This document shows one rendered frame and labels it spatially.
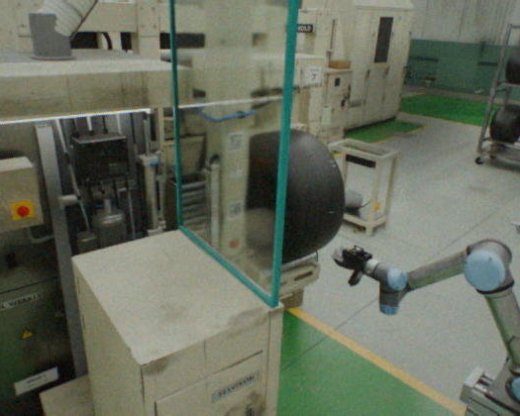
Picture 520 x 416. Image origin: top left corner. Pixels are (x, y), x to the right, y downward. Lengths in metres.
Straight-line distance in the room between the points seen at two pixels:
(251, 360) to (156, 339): 0.27
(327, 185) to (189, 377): 1.03
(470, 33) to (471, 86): 1.33
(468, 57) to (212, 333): 12.58
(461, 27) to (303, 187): 11.94
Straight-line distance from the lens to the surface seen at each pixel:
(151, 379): 1.09
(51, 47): 1.72
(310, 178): 1.82
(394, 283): 1.73
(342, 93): 6.86
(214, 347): 1.13
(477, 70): 13.26
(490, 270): 1.58
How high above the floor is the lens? 1.98
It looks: 24 degrees down
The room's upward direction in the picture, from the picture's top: 2 degrees clockwise
